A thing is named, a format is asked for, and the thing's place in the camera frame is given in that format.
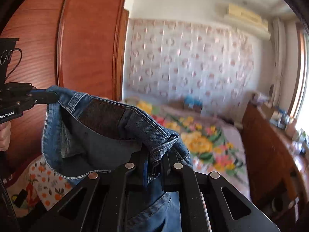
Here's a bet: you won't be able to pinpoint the blue denim jeans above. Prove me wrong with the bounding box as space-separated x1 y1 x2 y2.
41 86 192 231

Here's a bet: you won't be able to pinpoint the person's left hand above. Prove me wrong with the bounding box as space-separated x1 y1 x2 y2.
0 122 11 152

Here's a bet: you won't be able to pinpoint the colourful floral blanket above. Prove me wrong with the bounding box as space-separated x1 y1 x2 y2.
124 97 250 199

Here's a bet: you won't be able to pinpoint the orange print bed sheet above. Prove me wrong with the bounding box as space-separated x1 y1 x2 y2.
7 156 72 218

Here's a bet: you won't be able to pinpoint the brown wooden wardrobe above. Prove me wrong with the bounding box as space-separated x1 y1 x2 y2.
0 0 130 175

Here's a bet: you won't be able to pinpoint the brown wooden side cabinet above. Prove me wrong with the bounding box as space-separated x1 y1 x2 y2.
241 103 308 231

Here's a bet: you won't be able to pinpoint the blue box by curtain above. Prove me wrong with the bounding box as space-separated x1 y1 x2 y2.
183 96 203 113

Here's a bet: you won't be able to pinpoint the clutter on cabinet top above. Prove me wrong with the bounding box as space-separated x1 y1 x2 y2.
249 91 308 156

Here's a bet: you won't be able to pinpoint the white pink circle curtain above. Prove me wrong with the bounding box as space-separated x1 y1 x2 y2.
124 19 254 118

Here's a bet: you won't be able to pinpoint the white wall air conditioner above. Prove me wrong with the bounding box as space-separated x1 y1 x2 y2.
215 3 271 41

